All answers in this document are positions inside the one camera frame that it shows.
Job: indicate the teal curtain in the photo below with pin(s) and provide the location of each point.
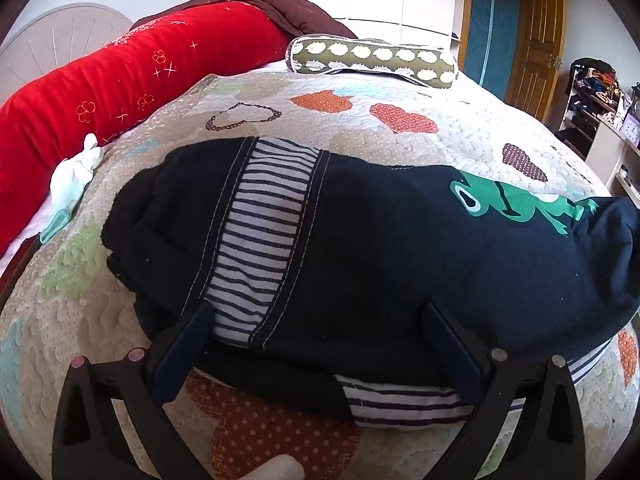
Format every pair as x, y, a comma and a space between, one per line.
492, 35

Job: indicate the white object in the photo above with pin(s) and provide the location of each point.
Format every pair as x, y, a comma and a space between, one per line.
280, 469

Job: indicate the navy pants with striped panel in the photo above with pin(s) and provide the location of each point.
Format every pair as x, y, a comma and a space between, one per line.
375, 240

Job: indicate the white plush cloth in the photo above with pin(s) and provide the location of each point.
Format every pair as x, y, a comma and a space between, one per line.
72, 175

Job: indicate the pile of clothes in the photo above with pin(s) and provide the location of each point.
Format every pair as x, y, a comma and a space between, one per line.
597, 80

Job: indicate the teal cloth piece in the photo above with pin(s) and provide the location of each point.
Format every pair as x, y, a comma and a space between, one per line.
52, 227

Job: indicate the heart patterned quilt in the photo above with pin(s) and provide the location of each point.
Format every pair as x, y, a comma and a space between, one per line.
350, 125

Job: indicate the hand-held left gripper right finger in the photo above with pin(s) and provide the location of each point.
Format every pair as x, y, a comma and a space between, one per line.
452, 350

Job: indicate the purple clock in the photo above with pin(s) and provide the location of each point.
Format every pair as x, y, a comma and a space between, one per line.
632, 129

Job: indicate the wooden door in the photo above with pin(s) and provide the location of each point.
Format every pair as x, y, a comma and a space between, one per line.
537, 50

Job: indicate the red bolster pillow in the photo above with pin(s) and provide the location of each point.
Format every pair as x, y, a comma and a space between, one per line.
100, 85

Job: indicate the white shelf unit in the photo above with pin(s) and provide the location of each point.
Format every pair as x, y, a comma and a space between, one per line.
607, 145

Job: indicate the olive patterned bolster pillow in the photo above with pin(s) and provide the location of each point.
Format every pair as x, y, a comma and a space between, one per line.
370, 57

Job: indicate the beige headboard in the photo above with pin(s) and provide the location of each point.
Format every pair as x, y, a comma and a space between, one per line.
50, 40

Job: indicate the brown blanket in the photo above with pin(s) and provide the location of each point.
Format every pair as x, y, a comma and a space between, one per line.
300, 5

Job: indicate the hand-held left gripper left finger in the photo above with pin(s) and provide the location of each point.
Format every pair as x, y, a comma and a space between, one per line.
180, 355

